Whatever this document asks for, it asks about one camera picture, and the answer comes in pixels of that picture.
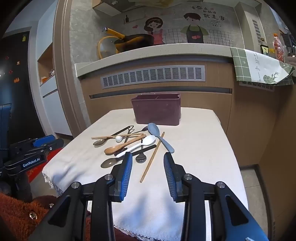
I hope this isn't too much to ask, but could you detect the red-capped spice bottle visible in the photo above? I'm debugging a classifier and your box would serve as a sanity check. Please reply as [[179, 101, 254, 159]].
[[272, 33, 285, 63]]

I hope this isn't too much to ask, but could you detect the thin black wire utensil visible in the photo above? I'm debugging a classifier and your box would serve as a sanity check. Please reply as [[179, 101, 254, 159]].
[[109, 125, 135, 138]]

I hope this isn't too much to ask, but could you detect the white wall cabinet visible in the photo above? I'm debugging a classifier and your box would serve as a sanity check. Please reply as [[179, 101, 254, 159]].
[[28, 9, 73, 137]]

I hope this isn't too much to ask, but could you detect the dark pan with yellow handle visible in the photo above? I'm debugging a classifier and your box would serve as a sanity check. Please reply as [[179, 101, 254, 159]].
[[103, 27, 154, 53]]

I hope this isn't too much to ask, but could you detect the black-handled metal spoon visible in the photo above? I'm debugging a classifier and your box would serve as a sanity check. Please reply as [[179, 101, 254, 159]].
[[135, 145, 157, 163]]

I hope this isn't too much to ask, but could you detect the person's orange knit sweater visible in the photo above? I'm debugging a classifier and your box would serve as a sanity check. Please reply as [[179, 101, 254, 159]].
[[0, 192, 59, 241]]

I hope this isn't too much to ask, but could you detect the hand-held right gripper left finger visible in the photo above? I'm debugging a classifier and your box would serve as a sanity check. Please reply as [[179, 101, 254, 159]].
[[28, 152, 133, 241]]

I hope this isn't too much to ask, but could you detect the purple plastic utensil holder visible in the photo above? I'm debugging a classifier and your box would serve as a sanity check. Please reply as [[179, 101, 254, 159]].
[[131, 93, 181, 126]]

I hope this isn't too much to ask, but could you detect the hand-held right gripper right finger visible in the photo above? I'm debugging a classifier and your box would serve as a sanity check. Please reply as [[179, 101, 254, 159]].
[[163, 152, 269, 241]]

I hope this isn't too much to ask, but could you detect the white plastic spoon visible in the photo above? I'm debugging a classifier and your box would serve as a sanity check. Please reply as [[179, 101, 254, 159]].
[[115, 135, 156, 158]]

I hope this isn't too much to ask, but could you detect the black storage rack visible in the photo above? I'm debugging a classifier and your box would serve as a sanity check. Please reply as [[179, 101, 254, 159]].
[[282, 26, 296, 58]]

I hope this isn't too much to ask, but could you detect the cartoon couple wall sticker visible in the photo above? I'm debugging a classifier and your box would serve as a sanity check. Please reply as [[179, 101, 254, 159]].
[[125, 4, 232, 45]]

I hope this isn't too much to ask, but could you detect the black refrigerator with magnets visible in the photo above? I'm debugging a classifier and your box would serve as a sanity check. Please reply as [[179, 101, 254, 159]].
[[0, 31, 45, 151]]

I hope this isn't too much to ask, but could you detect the black utensil handle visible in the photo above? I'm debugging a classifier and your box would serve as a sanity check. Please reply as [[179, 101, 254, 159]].
[[100, 148, 146, 169]]

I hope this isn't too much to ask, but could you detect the wooden chopstick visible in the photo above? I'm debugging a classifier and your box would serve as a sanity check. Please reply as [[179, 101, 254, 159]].
[[91, 133, 144, 140], [140, 132, 165, 183]]

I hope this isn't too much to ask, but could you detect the glass lid with yellow rim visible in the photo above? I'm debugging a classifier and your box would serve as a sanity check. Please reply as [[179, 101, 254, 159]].
[[97, 35, 121, 60]]

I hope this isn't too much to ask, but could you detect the red floor mat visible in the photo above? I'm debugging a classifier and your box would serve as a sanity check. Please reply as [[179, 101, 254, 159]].
[[25, 147, 64, 184]]

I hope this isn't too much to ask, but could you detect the blue-grey plastic spoon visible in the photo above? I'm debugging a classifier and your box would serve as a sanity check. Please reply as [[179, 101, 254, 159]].
[[147, 123, 174, 153]]

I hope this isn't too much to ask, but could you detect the grey wall vent panel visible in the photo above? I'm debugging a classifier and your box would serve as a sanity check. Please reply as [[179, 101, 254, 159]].
[[251, 19, 265, 43]]

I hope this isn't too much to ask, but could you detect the green checked towel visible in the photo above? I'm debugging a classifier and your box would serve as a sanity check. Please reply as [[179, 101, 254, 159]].
[[230, 47, 296, 86]]

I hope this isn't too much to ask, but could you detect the grey stone counter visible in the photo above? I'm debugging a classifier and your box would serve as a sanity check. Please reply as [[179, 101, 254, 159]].
[[75, 43, 234, 78]]

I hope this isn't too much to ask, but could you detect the white tablecloth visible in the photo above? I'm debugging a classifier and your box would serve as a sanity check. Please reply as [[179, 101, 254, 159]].
[[42, 107, 249, 241]]

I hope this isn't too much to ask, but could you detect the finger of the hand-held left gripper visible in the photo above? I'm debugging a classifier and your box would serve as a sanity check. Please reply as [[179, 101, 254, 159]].
[[23, 138, 65, 161], [13, 135, 56, 154]]

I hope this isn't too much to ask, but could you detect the long grey vent grille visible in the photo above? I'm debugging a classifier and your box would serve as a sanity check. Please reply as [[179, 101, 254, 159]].
[[100, 65, 206, 89]]

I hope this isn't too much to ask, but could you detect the wooden spoon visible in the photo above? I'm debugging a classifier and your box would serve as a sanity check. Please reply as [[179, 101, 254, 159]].
[[104, 134, 147, 155]]

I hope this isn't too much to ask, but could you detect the short grey vent grille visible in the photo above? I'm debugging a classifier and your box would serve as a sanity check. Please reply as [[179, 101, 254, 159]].
[[239, 81, 276, 92]]

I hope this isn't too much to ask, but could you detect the blue chair back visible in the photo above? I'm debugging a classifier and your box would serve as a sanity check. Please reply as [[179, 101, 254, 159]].
[[0, 103, 12, 152]]

